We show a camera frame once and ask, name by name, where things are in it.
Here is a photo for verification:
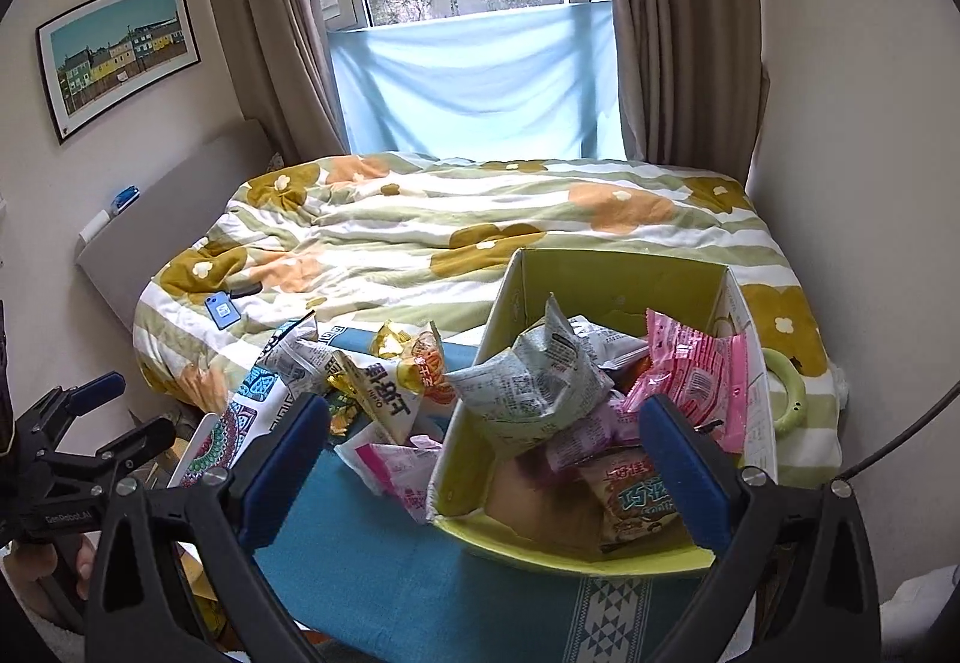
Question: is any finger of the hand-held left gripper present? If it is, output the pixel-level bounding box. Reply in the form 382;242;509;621
45;417;178;493
15;372;126;455

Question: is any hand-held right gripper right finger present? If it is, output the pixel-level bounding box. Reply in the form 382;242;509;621
637;395;882;663

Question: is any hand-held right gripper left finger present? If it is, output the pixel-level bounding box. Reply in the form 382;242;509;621
84;393;331;663

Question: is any brown red snack bag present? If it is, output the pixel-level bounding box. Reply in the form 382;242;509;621
577;449;695;555

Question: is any small pale pink snack bag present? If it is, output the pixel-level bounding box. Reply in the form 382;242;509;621
544;408;646;473

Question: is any pile of snack packets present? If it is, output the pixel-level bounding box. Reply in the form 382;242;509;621
166;312;460;525

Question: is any yellow-green cardboard box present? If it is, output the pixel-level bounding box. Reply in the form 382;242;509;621
427;248;777;578

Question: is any grey white printed snack bag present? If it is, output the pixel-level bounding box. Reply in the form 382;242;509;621
448;293;620;460

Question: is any person's left hand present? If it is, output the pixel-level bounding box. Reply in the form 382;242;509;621
2;534;95;605

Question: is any teal patterned table cloth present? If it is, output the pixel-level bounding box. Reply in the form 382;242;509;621
251;325;721;663

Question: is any blue phone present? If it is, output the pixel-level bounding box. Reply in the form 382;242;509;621
204;294;242;331

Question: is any beige headboard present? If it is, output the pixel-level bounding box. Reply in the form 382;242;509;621
75;118;282;334

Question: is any black curved pole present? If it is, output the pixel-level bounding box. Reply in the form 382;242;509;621
829;378;960;484

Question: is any floral striped duvet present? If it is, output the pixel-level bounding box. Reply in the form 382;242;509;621
133;151;852;491

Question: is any white fluffy cloth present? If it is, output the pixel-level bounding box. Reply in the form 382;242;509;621
877;558;960;638

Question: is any framed houses picture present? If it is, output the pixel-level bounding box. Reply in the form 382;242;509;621
36;0;202;145

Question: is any brown curtain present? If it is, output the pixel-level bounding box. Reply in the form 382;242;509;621
196;0;353;163
596;0;772;180

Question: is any light blue cloth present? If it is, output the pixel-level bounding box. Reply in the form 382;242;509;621
328;0;625;161

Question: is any yellow-green ring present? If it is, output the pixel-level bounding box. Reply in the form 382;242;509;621
761;346;809;439

